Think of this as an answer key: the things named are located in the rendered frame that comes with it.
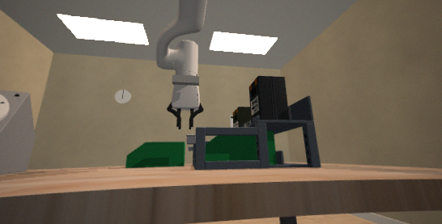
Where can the black tool case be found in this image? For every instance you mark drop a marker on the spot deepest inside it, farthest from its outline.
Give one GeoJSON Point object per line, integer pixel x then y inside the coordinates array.
{"type": "Point", "coordinates": [268, 98]}

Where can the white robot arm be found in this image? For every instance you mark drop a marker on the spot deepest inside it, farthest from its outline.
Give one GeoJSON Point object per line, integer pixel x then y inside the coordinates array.
{"type": "Point", "coordinates": [190, 19]}

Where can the dark olive tool case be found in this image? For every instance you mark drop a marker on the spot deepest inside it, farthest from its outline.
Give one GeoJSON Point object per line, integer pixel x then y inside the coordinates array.
{"type": "Point", "coordinates": [240, 116]}

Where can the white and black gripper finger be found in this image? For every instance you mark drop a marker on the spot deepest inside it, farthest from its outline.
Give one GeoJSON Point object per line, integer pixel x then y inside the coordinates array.
{"type": "Point", "coordinates": [193, 114]}
{"type": "Point", "coordinates": [176, 114]}

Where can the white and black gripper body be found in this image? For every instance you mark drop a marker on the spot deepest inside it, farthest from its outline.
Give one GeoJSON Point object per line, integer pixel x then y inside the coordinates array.
{"type": "Point", "coordinates": [185, 97]}

